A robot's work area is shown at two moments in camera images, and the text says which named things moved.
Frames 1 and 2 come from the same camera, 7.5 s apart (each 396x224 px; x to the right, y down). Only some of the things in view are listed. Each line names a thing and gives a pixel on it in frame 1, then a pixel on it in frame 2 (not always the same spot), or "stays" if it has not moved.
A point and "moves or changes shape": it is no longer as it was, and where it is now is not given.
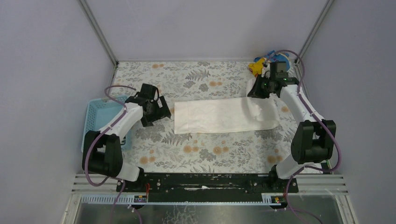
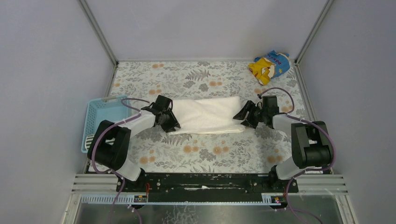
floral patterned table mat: [158, 149] stays
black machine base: [207, 187] stays
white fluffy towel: [225, 115] moves or changes shape
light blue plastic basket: [98, 112] stays
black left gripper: [157, 109] → [168, 116]
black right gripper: [258, 89] → [251, 114]
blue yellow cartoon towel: [258, 66] stays
